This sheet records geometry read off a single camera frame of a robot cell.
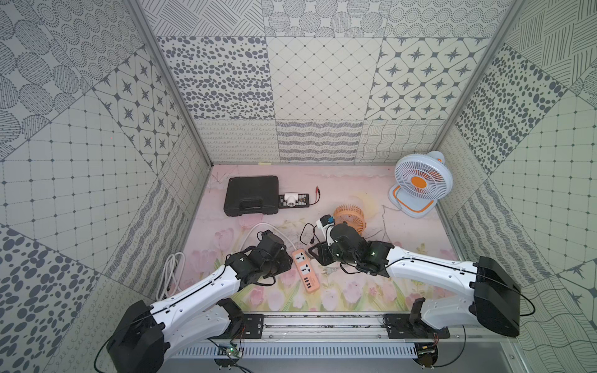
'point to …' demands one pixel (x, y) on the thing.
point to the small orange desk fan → (352, 214)
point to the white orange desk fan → (421, 181)
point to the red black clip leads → (318, 194)
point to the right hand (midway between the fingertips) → (313, 251)
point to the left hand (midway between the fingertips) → (291, 255)
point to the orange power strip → (307, 273)
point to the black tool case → (251, 195)
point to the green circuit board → (228, 349)
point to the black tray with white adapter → (293, 200)
